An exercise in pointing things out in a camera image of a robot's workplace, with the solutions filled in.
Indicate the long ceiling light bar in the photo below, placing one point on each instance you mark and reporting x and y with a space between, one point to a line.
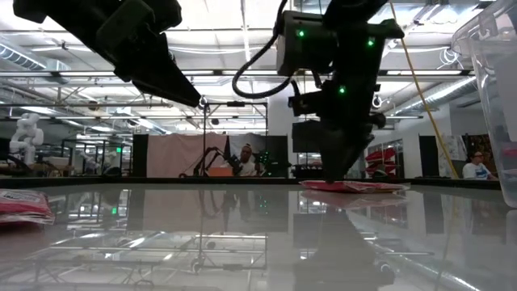
218 72

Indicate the person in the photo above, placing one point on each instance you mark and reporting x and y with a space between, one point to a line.
246 161
476 171

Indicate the silver air duct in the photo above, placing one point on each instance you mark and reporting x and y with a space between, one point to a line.
444 95
24 60

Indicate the clear plastic bin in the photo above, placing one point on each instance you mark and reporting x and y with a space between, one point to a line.
488 161

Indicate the pink curtain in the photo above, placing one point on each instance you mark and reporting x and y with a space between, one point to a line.
161 157

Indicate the black hanging monitor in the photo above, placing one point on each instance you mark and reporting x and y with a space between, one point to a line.
303 139

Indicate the grey cloth backdrop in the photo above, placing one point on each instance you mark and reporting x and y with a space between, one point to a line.
258 139

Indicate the black background robot arm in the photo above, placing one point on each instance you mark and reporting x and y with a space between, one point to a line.
210 155
266 159

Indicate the black backdrop panel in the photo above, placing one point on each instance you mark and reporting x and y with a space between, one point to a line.
278 141

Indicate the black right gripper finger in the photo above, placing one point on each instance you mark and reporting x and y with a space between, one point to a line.
339 157
363 149

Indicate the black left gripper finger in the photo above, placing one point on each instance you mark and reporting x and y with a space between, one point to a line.
153 72
177 72

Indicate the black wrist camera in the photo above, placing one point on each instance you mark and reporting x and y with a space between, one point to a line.
169 14
305 103

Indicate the red patterned cloth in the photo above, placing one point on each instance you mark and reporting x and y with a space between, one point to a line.
490 141

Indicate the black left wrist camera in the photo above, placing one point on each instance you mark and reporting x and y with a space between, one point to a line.
169 14

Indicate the white patterned cloth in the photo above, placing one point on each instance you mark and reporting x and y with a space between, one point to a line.
452 145

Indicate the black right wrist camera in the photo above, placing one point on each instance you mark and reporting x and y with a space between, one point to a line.
305 103

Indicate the white paper label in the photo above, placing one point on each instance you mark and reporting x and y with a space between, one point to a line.
509 97

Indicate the black rig frame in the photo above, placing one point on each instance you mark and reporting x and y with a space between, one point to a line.
236 104

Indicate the round ceiling reel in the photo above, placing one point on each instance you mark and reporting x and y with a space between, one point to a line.
204 104
376 103

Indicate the black table frame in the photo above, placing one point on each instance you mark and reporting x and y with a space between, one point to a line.
81 182

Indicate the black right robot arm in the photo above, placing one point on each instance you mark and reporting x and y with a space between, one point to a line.
307 44

